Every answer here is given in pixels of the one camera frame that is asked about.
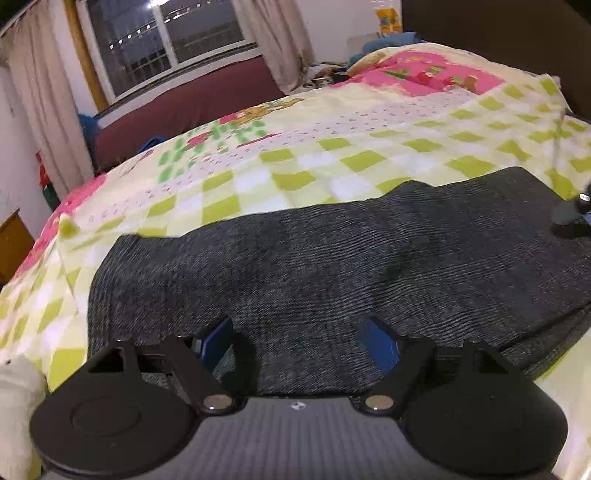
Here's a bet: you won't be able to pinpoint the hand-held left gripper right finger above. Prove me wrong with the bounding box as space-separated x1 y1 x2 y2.
360 316 509 414

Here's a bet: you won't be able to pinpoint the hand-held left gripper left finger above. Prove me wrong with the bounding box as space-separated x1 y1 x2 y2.
87 315 233 414

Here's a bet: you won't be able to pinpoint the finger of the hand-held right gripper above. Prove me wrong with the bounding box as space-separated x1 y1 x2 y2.
551 184 591 238

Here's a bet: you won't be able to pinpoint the dark grey plaid pants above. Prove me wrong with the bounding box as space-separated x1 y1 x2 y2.
86 165 591 398

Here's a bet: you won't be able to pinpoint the dark wardrobe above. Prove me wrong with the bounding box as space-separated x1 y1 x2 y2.
401 0 591 118

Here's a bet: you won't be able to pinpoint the checked cartoon printed blanket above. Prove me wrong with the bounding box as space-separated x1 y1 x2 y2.
0 41 591 480

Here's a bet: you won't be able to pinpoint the beige folded cloth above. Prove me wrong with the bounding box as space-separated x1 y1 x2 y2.
0 354 48 480

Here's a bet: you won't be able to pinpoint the wooden cabinet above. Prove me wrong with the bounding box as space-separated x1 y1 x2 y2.
0 208 37 284

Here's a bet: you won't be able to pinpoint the red and green bag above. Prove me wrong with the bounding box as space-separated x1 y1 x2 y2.
36 151 62 210

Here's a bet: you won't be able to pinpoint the maroon headboard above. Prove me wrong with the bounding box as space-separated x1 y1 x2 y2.
92 55 287 171

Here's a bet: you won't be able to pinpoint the blue cloth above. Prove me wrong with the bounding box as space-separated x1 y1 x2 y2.
348 31 428 65

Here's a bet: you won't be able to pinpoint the blue bag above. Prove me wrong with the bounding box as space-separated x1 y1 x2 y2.
76 113 100 153

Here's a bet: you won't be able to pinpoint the yellow pillow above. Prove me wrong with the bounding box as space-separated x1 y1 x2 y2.
345 50 389 78

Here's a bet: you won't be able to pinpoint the beige curtain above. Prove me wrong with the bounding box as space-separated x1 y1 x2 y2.
0 0 95 197
231 0 317 95

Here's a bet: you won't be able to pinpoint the barred window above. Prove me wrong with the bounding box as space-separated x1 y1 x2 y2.
65 0 259 114

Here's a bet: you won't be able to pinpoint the yellow printed wall poster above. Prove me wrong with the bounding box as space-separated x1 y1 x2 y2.
375 6 403 37

